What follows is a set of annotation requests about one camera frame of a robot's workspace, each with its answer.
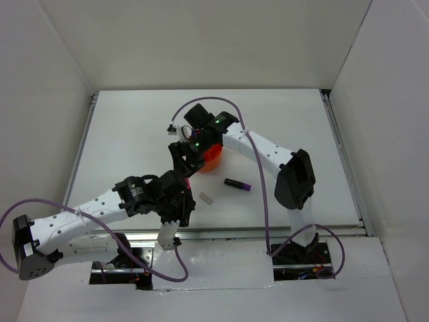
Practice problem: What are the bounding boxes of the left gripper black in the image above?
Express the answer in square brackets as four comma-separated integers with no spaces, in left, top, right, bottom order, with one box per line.
[154,192,196,229]

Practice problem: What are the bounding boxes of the pink black highlighter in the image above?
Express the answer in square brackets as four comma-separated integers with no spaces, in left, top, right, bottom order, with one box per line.
[185,178,192,190]

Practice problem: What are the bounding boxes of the beige eraser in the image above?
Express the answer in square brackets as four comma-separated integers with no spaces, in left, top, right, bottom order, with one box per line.
[198,192,213,205]

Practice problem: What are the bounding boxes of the purple black highlighter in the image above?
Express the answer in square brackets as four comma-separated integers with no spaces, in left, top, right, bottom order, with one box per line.
[224,178,251,191]

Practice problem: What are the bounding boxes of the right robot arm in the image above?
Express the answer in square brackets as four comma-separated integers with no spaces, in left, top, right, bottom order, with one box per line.
[168,104,318,263]

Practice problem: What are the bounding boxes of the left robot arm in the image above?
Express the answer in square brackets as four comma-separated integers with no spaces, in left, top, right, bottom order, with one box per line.
[13,170,196,282]

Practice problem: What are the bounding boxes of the orange round organizer container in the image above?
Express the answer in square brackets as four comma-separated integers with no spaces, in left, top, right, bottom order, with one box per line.
[198,144,223,173]

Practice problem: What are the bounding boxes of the white cover panel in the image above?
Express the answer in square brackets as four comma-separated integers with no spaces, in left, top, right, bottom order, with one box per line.
[152,241,274,290]

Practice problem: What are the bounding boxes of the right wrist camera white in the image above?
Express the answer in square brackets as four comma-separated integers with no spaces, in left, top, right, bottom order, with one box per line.
[167,123,194,142]

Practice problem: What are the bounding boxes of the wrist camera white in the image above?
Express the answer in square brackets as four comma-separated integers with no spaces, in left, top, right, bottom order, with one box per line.
[157,221,182,251]
[167,123,194,142]

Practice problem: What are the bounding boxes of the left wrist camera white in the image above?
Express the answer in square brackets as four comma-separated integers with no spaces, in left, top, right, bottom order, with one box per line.
[157,221,182,251]

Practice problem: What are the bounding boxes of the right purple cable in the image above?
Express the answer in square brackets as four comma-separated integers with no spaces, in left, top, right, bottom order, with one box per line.
[170,96,347,280]

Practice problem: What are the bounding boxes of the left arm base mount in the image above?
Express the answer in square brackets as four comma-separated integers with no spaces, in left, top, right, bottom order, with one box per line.
[89,233,154,290]

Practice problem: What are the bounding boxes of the aluminium front rail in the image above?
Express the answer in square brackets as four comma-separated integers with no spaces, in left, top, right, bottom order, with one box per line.
[80,225,368,242]

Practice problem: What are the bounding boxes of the aluminium rail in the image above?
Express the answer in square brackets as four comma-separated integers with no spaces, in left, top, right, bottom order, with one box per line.
[319,89,375,237]
[80,225,368,242]

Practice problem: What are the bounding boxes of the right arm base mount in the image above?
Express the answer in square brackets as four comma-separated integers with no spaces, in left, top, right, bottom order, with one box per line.
[272,242,334,282]

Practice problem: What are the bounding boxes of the aluminium right rail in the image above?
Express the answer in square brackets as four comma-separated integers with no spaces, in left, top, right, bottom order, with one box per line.
[319,89,375,237]

